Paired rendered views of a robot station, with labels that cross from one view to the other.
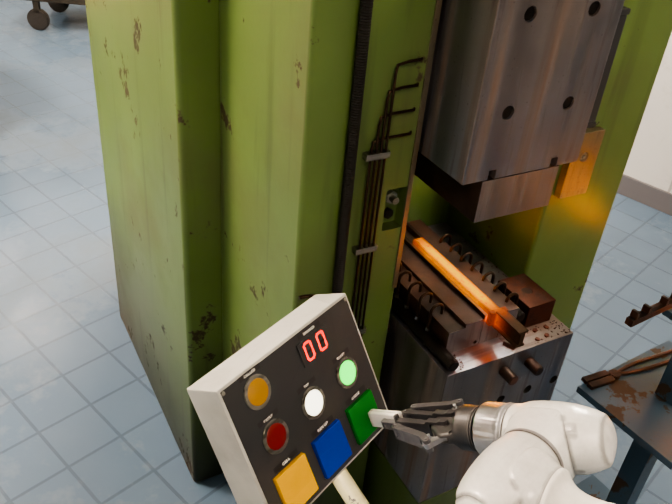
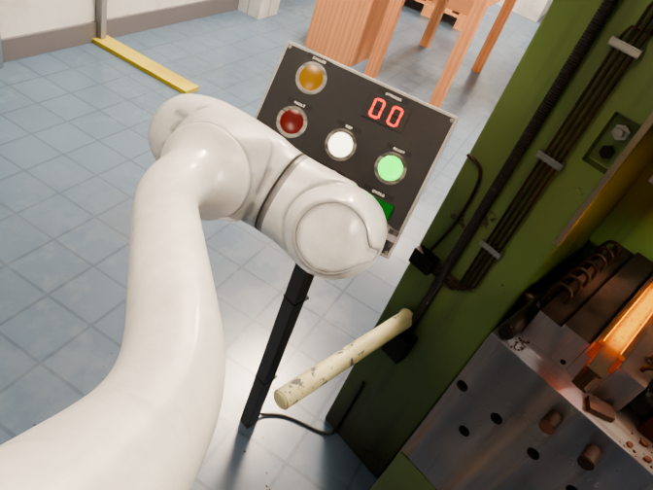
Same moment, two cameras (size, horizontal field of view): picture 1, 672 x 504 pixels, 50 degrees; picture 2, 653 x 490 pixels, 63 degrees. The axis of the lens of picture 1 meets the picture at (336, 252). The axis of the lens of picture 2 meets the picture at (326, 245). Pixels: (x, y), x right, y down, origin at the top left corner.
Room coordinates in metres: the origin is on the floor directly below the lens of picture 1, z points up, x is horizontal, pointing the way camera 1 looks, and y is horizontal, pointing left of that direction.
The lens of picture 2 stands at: (0.56, -0.78, 1.55)
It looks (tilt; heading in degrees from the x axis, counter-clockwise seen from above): 39 degrees down; 64
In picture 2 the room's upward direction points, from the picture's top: 22 degrees clockwise
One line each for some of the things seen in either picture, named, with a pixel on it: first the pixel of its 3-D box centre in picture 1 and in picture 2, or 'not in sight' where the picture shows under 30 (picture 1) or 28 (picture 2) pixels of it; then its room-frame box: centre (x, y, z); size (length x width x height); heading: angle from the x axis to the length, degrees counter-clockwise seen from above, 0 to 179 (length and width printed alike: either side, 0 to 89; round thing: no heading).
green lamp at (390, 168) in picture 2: (347, 372); (390, 168); (0.98, -0.04, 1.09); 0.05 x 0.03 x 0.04; 121
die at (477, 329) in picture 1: (431, 279); (620, 311); (1.48, -0.25, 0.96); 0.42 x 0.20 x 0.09; 31
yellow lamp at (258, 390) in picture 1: (257, 391); (311, 78); (0.84, 0.10, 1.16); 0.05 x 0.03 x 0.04; 121
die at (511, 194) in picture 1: (456, 150); not in sight; (1.48, -0.25, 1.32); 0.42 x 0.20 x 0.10; 31
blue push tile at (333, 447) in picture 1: (330, 448); not in sight; (0.87, -0.02, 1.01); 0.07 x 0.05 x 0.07; 146
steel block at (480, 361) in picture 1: (430, 350); (569, 401); (1.52, -0.29, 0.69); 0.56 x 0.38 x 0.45; 31
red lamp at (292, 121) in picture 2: (276, 436); (292, 122); (0.81, 0.07, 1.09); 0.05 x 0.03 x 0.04; 121
